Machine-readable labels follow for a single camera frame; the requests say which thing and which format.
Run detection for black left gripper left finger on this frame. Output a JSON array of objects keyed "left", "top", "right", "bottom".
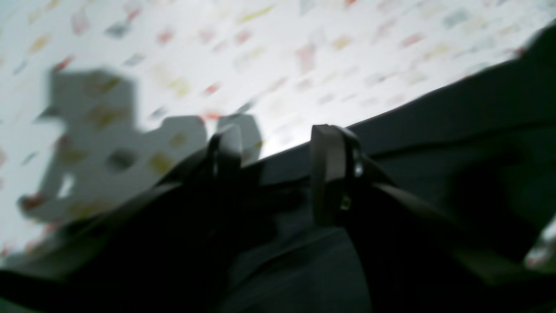
[{"left": 1, "top": 125, "right": 242, "bottom": 313}]

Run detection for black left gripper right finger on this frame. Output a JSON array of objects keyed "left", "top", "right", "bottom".
[{"left": 311, "top": 124, "right": 555, "bottom": 313}]

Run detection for dark grey T-shirt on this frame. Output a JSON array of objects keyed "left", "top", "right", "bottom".
[{"left": 0, "top": 24, "right": 556, "bottom": 313}]

